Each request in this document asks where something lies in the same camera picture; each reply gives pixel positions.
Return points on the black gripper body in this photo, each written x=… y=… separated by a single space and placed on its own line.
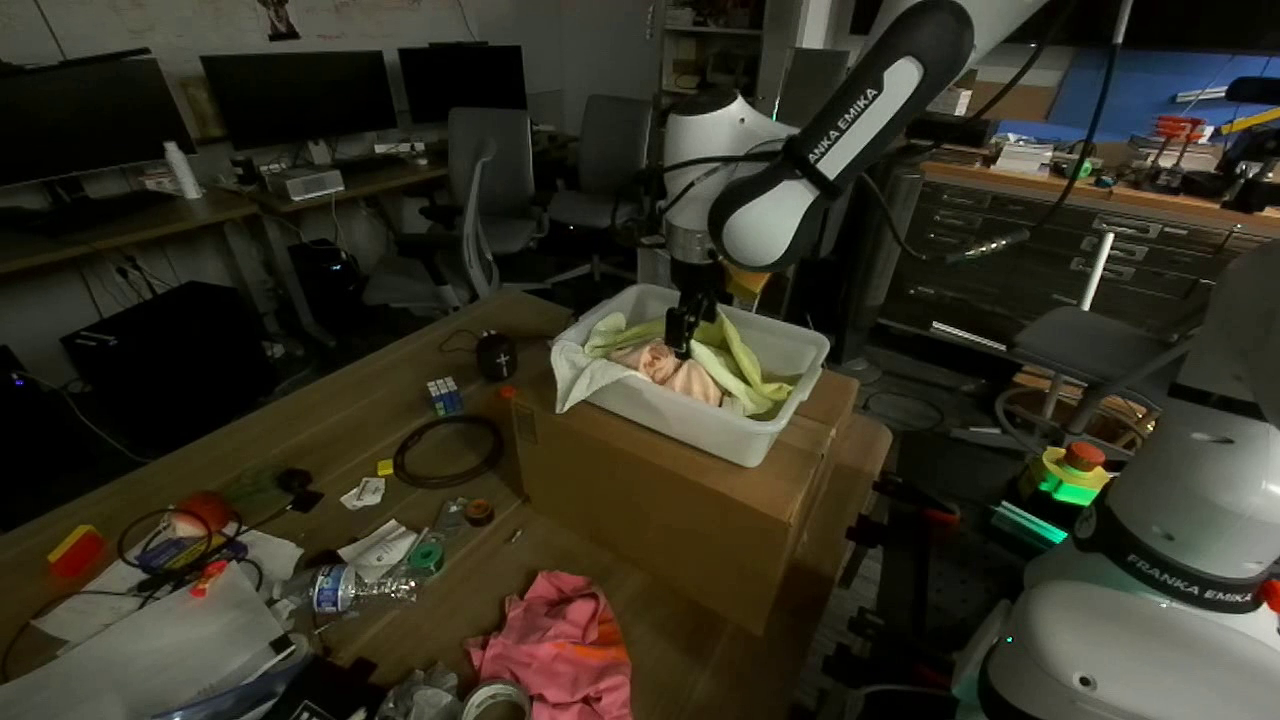
x=701 y=287

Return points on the peach cloth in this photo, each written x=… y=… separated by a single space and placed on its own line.
x=664 y=365

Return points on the bundle of light clothes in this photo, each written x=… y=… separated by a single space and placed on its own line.
x=740 y=365

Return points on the white towel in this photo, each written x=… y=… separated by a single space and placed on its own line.
x=581 y=365

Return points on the pink cloth with orange patch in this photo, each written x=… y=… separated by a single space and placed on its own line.
x=552 y=645

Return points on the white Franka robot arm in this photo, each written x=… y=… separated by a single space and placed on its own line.
x=1175 y=532

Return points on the white plastic box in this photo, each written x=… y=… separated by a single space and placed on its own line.
x=693 y=427

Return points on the large cardboard box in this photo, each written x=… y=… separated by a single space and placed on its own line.
x=640 y=515

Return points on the small cardboard box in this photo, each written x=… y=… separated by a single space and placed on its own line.
x=855 y=481

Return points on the black box under desk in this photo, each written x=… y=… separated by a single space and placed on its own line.
x=166 y=363

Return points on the grey office chair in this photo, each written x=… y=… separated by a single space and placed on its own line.
x=606 y=152
x=491 y=173

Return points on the black computer mouse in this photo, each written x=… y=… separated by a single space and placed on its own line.
x=492 y=355

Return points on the rubik's cube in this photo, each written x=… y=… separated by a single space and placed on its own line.
x=446 y=395

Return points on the black computer monitor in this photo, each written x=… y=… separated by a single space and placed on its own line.
x=87 y=123
x=302 y=97
x=463 y=81

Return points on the small white packet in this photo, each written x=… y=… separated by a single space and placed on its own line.
x=362 y=492

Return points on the dark metal drawer cabinet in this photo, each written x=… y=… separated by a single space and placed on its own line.
x=1053 y=260

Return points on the white desktop device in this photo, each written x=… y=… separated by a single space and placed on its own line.
x=312 y=186

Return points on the black padded chair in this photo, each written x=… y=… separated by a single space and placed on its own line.
x=1093 y=347

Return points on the red emergency stop button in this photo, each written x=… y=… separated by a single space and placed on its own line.
x=1075 y=467

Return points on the tape roll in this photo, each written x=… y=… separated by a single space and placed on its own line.
x=492 y=700

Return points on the clear plastic water bottle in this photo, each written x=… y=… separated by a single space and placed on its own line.
x=334 y=587

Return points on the red round cap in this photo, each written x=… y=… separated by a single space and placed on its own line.
x=204 y=515

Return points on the white plastic bottle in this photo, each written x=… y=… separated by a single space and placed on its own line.
x=181 y=173

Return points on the wooden desk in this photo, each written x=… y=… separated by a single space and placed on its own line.
x=122 y=224

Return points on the red and yellow tool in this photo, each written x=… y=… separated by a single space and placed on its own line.
x=73 y=552

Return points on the wall figure poster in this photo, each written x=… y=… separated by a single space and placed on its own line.
x=283 y=17

